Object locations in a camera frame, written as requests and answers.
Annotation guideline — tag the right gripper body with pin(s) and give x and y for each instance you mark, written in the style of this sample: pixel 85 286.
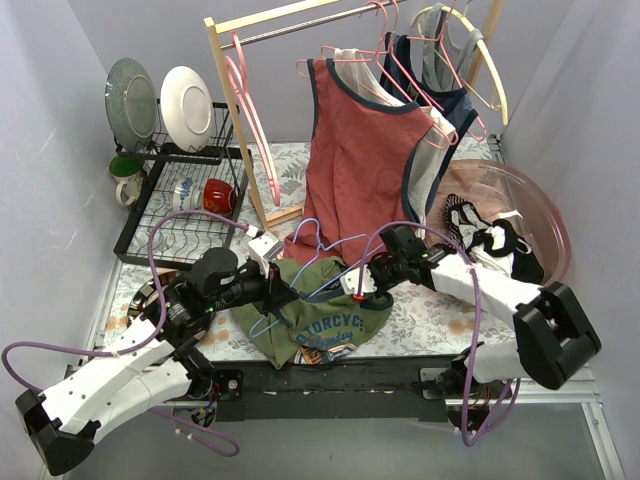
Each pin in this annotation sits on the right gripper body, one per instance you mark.
pixel 377 272

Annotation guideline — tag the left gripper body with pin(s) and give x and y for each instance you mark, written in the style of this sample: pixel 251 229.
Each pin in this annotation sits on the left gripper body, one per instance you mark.
pixel 276 292

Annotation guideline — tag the green tank top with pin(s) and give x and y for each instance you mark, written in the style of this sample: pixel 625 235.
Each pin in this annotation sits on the green tank top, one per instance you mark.
pixel 322 326

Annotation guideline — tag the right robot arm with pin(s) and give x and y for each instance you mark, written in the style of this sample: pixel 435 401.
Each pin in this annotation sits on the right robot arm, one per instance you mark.
pixel 553 337

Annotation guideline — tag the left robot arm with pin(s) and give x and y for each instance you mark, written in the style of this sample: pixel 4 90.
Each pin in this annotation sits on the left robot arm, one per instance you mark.
pixel 154 360

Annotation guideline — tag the red tank top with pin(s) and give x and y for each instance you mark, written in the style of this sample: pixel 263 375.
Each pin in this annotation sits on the red tank top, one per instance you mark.
pixel 356 177

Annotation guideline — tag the white tank top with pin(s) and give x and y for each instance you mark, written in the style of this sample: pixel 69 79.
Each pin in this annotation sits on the white tank top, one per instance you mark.
pixel 425 165

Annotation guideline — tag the navy tank top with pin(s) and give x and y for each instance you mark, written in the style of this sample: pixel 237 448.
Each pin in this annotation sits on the navy tank top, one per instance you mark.
pixel 457 110

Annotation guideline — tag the pink plastic hanger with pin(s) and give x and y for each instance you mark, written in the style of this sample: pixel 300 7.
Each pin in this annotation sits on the pink plastic hanger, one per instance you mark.
pixel 238 76

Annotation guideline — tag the grey tank top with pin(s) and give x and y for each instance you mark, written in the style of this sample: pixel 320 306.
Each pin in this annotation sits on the grey tank top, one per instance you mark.
pixel 443 61

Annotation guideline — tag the cream wooden hanger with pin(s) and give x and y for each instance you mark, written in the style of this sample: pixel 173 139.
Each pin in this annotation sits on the cream wooden hanger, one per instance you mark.
pixel 498 102

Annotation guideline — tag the striped garment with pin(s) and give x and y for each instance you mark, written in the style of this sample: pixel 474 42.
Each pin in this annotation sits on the striped garment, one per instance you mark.
pixel 463 221

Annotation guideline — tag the red bowl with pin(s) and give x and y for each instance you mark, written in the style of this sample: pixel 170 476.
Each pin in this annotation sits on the red bowl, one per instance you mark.
pixel 219 197

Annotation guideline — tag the black dish rack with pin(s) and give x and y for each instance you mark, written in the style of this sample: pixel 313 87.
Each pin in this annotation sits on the black dish rack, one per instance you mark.
pixel 176 178

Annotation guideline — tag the brown rimmed plate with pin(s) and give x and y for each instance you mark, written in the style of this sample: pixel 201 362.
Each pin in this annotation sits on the brown rimmed plate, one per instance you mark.
pixel 145 300

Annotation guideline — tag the floral table mat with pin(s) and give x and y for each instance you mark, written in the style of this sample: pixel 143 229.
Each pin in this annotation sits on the floral table mat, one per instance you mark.
pixel 421 323

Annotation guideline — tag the blue white cup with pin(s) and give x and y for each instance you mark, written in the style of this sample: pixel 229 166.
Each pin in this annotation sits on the blue white cup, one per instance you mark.
pixel 187 195

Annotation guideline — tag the black white garment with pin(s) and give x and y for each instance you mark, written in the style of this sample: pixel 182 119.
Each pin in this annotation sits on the black white garment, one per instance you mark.
pixel 500 248

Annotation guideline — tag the pink laundry basin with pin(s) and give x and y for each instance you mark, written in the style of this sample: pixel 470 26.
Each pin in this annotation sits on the pink laundry basin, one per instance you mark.
pixel 502 192

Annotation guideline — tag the green mug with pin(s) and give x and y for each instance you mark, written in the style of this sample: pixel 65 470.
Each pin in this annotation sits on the green mug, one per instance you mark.
pixel 129 177

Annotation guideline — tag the white plate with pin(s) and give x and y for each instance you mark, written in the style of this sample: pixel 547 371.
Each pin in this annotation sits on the white plate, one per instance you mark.
pixel 186 108

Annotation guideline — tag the green patterned plate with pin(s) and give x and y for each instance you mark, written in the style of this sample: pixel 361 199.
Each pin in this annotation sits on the green patterned plate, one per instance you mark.
pixel 130 103

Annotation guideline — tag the wooden clothes rack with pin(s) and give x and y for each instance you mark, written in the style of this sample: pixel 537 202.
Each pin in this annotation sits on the wooden clothes rack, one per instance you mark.
pixel 219 34

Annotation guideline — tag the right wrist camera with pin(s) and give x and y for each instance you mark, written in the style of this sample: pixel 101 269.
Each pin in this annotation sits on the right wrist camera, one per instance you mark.
pixel 358 283

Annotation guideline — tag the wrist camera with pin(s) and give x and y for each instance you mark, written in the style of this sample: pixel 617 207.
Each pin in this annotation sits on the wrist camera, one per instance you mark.
pixel 265 248
pixel 358 283

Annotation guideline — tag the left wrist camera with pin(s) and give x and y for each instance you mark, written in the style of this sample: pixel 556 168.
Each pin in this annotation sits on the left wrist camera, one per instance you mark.
pixel 265 248

